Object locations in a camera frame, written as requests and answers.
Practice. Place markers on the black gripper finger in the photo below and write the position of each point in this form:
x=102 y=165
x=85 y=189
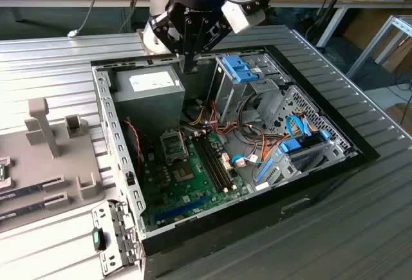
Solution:
x=169 y=40
x=210 y=40

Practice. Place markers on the CPU socket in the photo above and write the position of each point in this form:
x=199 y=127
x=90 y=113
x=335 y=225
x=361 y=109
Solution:
x=183 y=173

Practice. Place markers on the blue drive cage latch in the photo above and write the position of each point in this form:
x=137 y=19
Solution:
x=239 y=69

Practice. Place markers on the grey optical drive cage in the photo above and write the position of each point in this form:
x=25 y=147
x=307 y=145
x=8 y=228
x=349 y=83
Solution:
x=231 y=99

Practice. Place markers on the grey power supply unit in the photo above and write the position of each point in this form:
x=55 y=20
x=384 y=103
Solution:
x=148 y=106

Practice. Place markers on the white board power connector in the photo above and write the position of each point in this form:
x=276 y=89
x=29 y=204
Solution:
x=226 y=161

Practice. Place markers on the black RAM slot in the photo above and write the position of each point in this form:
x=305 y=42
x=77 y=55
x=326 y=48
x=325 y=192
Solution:
x=214 y=163
x=217 y=162
x=221 y=161
x=210 y=164

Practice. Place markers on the hard disk in blue carrier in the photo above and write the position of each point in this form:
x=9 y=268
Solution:
x=289 y=147

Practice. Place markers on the blue plastic cage lever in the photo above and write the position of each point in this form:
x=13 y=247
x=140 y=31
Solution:
x=264 y=170

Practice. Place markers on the grey disk bay cage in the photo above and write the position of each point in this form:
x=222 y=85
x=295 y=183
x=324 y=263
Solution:
x=289 y=170

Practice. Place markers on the green motherboard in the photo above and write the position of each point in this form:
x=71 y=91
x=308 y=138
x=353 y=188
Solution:
x=180 y=196

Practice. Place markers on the blue expansion slot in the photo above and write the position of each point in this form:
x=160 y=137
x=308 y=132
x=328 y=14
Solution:
x=180 y=208

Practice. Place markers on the grey parts rack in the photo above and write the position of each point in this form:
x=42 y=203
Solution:
x=35 y=167

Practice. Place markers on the grey expansion card retainer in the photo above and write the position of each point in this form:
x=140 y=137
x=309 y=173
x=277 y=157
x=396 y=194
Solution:
x=109 y=215

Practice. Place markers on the cardboard sheet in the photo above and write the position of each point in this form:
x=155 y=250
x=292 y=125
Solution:
x=399 y=54

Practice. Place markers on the cardboard floor box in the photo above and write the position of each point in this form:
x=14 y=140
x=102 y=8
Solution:
x=400 y=116

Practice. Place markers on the black open PC case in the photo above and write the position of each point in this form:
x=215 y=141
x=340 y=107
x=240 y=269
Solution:
x=225 y=248

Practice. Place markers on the teal black retainer latch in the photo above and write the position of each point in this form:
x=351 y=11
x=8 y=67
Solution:
x=98 y=239

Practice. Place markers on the dark RAM stick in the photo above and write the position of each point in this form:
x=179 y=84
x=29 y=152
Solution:
x=19 y=192
x=19 y=212

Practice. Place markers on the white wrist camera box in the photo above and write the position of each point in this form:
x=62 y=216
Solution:
x=236 y=17

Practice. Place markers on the aluminium frame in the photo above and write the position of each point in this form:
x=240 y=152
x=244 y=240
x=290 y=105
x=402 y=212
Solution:
x=370 y=45

